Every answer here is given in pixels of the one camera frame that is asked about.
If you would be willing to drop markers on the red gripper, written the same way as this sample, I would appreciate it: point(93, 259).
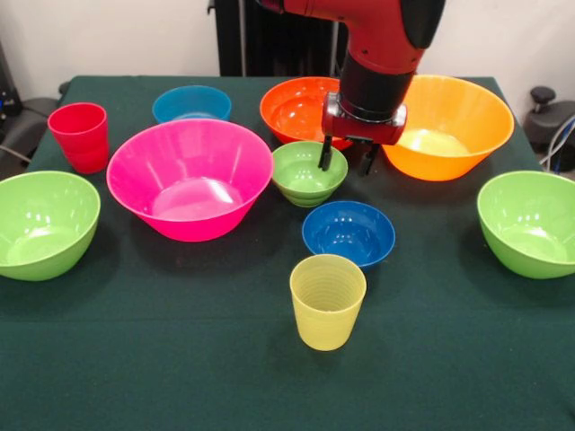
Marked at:
point(359, 130)

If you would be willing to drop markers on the small green plastic bowl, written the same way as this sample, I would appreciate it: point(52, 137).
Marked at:
point(301, 175)

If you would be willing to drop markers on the yellow plastic cup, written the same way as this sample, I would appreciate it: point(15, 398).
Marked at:
point(328, 314)

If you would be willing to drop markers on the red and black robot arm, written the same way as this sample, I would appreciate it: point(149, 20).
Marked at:
point(377, 90)

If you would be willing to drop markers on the black computer tower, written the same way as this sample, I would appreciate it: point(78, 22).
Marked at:
point(6, 90)

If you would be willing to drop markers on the red-orange plastic bowl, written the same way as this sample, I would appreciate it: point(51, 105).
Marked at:
point(292, 108)

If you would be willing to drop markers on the dark blue plastic bowl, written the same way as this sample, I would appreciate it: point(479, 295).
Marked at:
point(348, 233)

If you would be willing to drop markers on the large orange plastic bowl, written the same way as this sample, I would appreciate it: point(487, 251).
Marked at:
point(458, 125)

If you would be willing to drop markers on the large pink plastic bowl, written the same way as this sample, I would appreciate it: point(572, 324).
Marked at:
point(188, 179)

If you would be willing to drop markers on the light blue plastic bowl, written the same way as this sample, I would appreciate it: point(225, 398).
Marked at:
point(191, 103)

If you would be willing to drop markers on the large green plastic bowl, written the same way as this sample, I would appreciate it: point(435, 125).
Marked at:
point(530, 224)
point(45, 224)

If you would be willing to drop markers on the dark green tablecloth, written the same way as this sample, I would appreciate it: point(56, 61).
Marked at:
point(179, 359)

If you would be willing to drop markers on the red plastic cup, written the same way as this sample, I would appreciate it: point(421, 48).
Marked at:
point(81, 139)

